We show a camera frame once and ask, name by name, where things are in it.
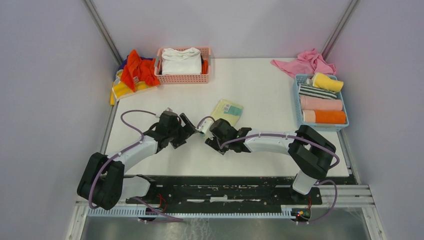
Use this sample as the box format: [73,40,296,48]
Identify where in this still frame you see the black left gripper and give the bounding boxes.
[167,113,199,149]

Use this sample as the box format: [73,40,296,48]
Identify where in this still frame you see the yellow green teal towel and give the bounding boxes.
[197,99,244,139]

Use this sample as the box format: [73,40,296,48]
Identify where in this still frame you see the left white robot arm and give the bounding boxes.
[76,110,197,210]

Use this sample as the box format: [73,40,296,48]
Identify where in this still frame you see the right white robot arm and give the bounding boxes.
[196,117,340,204]

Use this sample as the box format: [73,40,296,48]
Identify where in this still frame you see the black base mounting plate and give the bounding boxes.
[94,174,359,215]

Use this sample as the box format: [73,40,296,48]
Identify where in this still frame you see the orange cloth in pink basket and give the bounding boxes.
[201,59,209,75]

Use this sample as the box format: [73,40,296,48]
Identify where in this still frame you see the white folded cloth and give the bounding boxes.
[161,47,202,75]

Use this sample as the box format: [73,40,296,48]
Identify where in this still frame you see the orange red towel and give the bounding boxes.
[120,49,161,92]

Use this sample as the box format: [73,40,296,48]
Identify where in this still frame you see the pink perforated basket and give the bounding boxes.
[154,46,212,85]

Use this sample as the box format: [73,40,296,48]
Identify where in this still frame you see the purple cloth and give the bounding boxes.
[118,57,154,70]

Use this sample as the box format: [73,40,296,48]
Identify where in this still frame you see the rolled orange towel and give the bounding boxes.
[301,110,347,125]

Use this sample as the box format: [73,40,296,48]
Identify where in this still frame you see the rolled pink towel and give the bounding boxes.
[299,95,343,111]

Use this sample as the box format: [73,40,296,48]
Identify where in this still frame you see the rolled striped towel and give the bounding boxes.
[298,83,338,100]

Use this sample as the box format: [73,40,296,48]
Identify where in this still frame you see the blue perforated basket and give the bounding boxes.
[292,74,350,132]

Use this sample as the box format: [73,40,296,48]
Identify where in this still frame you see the rolled yellow towel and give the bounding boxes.
[311,72,344,93]

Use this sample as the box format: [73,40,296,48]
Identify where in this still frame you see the pink crumpled towel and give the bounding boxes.
[270,48,337,78]

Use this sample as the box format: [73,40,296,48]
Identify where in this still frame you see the white slotted cable duct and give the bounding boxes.
[86,206,299,220]

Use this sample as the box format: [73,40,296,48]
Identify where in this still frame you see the aluminium corner rail left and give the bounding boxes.
[82,0,123,65]

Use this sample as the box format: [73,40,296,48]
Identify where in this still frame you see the aluminium corner rail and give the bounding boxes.
[82,0,123,65]
[321,0,361,60]

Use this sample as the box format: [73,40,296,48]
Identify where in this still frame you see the aluminium corner rail right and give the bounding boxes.
[321,0,361,60]

